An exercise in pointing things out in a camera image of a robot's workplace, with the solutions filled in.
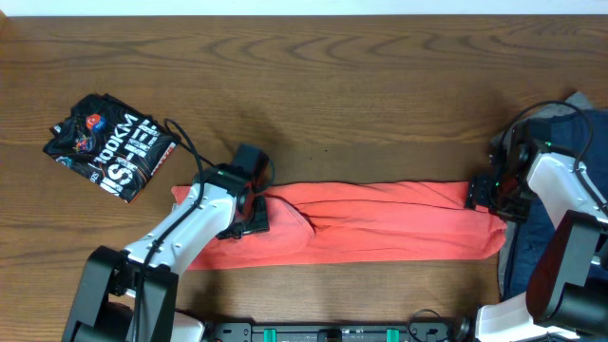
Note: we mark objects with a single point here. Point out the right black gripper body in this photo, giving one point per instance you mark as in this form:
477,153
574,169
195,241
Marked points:
504,197

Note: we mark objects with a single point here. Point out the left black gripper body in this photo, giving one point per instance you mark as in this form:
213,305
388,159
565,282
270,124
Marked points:
258,215

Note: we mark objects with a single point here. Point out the orange red soccer t-shirt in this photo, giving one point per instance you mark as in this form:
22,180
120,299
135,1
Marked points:
333,222

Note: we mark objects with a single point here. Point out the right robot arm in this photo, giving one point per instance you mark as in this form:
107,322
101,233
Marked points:
560,300

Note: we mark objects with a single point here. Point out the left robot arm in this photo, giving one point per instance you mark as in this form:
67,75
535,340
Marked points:
130,295

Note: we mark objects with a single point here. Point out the navy blue shirt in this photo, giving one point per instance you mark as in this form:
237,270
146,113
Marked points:
525,243

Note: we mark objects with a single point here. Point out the black printed folded shirt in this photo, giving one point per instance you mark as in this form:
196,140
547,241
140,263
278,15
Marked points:
111,144

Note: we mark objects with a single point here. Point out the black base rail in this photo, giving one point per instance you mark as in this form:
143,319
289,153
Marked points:
425,330

